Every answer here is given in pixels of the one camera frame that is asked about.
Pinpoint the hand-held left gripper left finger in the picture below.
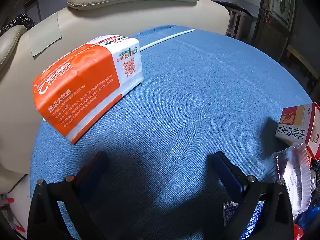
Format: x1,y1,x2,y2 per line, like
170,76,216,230
27,151,110,240

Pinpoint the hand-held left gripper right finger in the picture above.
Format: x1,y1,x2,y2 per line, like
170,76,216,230
204,151,294,240

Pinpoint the orange white tissue pack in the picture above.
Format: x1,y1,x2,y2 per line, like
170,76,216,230
33,35,143,145

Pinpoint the red and white medicine box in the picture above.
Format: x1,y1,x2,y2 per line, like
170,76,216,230
275,102,320,161

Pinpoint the blue foil packet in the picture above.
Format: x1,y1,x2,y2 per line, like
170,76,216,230
222,200,263,240

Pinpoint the clear plastic tray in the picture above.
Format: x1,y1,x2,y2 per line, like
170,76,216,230
272,142,313,218

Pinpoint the red plastic bag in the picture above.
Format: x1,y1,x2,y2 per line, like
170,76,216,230
292,224,304,240

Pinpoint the blue plastic bag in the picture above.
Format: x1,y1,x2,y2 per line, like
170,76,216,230
295,200,320,232

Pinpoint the pale green sofa patch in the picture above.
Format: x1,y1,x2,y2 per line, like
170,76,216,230
29,26,62,57

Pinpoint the beige leather sofa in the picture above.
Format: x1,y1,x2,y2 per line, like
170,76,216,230
0,0,230,195

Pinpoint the thin white rod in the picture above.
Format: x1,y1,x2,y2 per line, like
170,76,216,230
42,29,195,123

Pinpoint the wooden railed furniture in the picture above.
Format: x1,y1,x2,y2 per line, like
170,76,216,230
215,1,255,40

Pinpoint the dark dotted cloth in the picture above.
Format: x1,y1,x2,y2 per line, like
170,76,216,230
0,14,37,37

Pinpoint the wooden door with glass panel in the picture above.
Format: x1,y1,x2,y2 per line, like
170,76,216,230
252,0,298,55

